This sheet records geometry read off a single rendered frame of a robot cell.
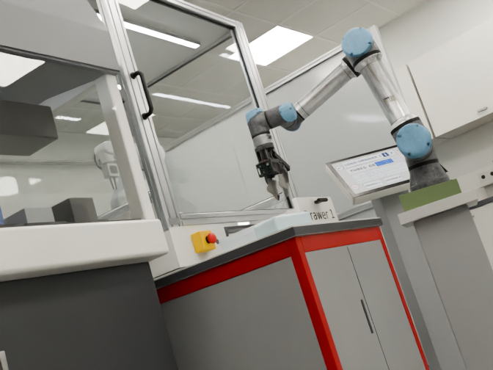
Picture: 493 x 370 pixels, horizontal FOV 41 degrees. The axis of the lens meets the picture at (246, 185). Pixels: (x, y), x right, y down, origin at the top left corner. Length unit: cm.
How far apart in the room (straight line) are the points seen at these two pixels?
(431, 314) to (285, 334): 161
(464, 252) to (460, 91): 339
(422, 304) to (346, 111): 150
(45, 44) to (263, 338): 98
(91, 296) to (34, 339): 21
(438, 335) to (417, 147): 122
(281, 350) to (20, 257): 72
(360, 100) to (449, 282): 203
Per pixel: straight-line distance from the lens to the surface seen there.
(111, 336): 171
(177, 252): 227
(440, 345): 331
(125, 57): 250
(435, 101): 577
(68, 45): 189
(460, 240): 243
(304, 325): 175
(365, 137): 419
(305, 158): 440
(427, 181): 247
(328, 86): 262
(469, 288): 243
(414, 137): 236
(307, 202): 243
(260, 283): 180
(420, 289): 329
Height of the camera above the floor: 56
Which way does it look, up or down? 11 degrees up
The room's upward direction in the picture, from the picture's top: 17 degrees counter-clockwise
